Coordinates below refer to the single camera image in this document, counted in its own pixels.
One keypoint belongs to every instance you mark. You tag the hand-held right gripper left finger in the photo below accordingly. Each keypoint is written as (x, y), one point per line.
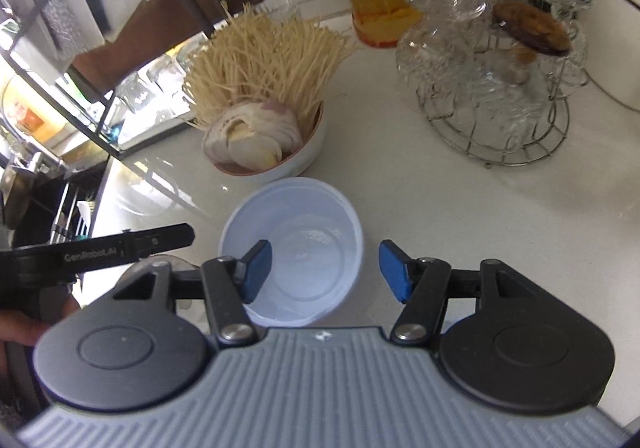
(255, 273)

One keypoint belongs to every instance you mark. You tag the blue plastic bowl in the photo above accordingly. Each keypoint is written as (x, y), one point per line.
(310, 238)

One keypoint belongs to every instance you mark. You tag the black kitchen sink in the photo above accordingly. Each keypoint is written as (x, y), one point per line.
(45, 223)

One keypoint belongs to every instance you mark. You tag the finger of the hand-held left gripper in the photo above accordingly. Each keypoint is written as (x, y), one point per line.
(165, 237)

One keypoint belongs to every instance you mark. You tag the orange detergent bottle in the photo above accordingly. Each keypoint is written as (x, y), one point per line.
(27, 115)

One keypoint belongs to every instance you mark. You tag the white ceramic spoon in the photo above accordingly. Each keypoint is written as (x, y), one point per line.
(84, 214)

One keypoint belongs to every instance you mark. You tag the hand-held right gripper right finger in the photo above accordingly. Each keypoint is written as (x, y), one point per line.
(395, 273)

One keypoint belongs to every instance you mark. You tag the silvery rack holder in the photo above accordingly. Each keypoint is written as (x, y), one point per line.
(55, 3)

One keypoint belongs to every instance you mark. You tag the white bowl with vegetables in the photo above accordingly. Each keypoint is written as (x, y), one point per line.
(305, 153)

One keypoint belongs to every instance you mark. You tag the small drinking glass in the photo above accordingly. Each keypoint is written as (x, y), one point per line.
(165, 75)
(132, 93)

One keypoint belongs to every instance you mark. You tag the white electric cooking pot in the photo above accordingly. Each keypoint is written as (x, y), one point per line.
(612, 18)

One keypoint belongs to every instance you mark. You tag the chrome kitchen faucet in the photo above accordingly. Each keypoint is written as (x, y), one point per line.
(25, 170)

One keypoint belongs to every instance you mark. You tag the brown wooden coaster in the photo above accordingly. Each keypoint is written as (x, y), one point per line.
(532, 25)

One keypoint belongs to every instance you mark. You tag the person's left hand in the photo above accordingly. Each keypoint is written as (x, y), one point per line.
(20, 328)

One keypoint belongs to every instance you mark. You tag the garlic bulb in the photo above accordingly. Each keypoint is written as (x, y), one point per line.
(250, 133)

